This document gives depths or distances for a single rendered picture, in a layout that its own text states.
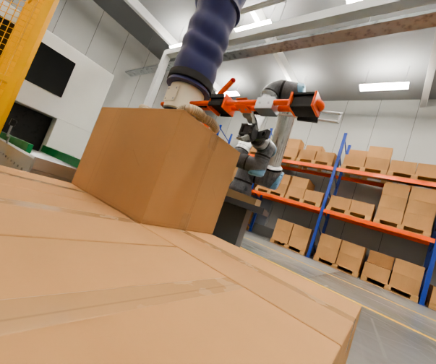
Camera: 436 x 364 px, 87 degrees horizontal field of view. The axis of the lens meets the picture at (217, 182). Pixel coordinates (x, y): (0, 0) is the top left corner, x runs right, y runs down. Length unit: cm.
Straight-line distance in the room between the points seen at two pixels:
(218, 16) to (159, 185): 86
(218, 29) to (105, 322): 119
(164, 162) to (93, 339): 59
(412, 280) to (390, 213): 170
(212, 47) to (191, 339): 112
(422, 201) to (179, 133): 757
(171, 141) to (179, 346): 61
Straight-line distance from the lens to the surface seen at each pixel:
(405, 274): 781
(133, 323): 29
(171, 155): 78
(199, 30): 126
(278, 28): 370
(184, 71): 113
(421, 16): 558
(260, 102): 87
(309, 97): 80
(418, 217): 792
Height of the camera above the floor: 69
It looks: 5 degrees up
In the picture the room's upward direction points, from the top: 19 degrees clockwise
